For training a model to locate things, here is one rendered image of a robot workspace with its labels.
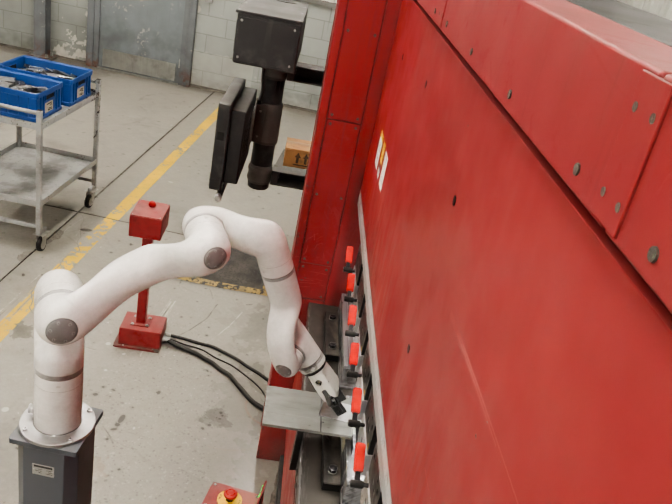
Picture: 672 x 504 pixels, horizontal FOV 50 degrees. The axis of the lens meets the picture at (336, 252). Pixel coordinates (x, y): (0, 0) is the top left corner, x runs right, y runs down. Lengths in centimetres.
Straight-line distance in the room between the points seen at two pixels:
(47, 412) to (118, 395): 179
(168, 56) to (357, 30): 668
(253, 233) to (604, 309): 127
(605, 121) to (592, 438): 28
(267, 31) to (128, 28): 657
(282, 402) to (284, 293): 43
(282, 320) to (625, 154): 142
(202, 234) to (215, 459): 187
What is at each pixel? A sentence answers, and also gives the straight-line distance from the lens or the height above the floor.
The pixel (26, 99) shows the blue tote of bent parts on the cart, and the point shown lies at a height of 96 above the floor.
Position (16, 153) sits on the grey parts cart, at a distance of 568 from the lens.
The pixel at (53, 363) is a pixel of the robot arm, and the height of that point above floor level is 124.
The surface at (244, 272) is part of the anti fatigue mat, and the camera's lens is 492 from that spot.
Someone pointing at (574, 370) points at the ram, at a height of 203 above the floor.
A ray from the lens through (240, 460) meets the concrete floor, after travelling 349.
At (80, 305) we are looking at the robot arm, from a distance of 179.
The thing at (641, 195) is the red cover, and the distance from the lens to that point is 61.
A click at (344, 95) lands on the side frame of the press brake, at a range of 266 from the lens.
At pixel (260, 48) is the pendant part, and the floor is 182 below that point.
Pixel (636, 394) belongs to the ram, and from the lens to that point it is 61.
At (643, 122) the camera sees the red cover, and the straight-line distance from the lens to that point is 63.
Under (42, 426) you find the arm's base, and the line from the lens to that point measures 205.
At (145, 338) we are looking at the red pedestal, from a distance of 406.
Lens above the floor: 237
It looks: 26 degrees down
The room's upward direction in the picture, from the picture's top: 12 degrees clockwise
